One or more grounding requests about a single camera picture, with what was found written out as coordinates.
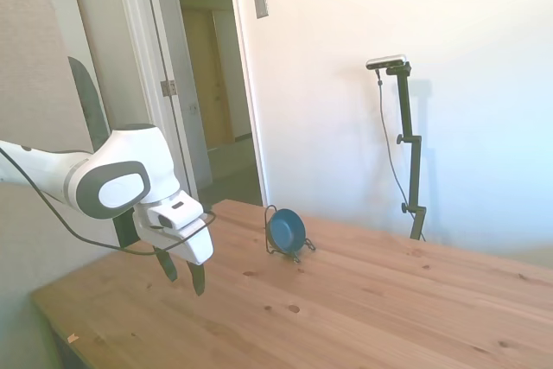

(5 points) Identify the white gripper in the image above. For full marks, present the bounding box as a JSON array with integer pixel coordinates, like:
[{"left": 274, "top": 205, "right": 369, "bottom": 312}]
[{"left": 132, "top": 207, "right": 215, "bottom": 297}]

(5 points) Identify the blue bowl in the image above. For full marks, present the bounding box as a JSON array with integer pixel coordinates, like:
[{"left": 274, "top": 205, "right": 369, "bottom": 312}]
[{"left": 267, "top": 207, "right": 308, "bottom": 254}]

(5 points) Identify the wooden hallway door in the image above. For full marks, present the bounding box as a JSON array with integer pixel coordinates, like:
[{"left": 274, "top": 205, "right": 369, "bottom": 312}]
[{"left": 180, "top": 9, "right": 235, "bottom": 148}]

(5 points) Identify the white door with knob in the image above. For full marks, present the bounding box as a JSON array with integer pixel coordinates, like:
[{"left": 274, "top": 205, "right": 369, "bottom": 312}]
[{"left": 64, "top": 0, "right": 155, "bottom": 158}]

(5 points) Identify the white door with hinge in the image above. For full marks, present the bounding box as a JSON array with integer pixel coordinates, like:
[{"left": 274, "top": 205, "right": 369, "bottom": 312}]
[{"left": 142, "top": 0, "right": 213, "bottom": 204}]

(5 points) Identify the black wire bowl stand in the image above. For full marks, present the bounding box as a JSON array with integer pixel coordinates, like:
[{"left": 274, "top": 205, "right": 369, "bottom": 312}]
[{"left": 263, "top": 204, "right": 317, "bottom": 264}]

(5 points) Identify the black jointed camera stand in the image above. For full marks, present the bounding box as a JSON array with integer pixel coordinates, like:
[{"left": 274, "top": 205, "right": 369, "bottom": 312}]
[{"left": 385, "top": 62, "right": 429, "bottom": 241}]

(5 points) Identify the silver camera on stand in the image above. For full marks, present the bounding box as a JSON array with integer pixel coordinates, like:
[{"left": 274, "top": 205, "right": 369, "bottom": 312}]
[{"left": 365, "top": 54, "right": 409, "bottom": 72}]

